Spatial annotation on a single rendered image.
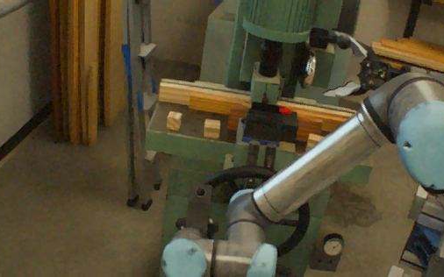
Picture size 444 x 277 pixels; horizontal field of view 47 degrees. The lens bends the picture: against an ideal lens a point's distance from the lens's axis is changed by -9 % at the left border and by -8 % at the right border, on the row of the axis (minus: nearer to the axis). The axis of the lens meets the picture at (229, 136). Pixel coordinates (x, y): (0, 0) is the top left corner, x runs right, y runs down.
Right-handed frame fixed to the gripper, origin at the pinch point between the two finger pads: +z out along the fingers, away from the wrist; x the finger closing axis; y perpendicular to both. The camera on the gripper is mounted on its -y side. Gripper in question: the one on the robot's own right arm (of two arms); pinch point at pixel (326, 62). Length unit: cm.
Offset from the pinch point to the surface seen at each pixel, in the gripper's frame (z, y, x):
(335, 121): -9.3, -20.4, 17.4
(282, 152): 6.8, 4.2, 22.6
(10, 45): 131, -121, 25
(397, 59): -79, -199, 4
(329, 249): -13, -7, 51
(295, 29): 8.3, -7.4, -6.2
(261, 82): 13.6, -14.0, 9.7
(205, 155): 24.7, -7.7, 30.0
